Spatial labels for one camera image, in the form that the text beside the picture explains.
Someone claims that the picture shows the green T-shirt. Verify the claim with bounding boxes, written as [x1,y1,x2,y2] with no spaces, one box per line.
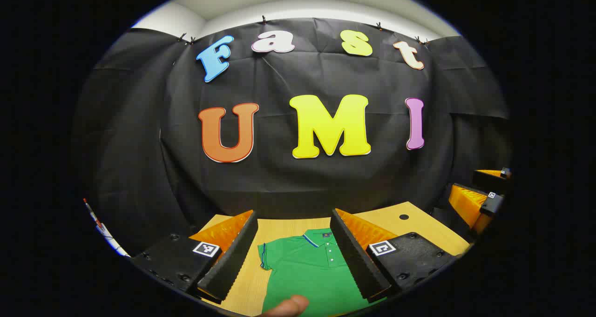
[258,229,387,317]

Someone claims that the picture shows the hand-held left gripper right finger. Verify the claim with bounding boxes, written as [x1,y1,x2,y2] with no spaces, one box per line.
[330,209,459,304]

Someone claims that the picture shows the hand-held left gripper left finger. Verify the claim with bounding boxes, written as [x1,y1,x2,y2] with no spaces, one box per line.
[130,209,259,304]

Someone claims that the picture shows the black backdrop cloth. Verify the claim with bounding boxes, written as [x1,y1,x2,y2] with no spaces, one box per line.
[77,17,513,257]

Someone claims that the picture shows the white red printed strip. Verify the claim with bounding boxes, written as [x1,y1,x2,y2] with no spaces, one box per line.
[83,198,131,258]

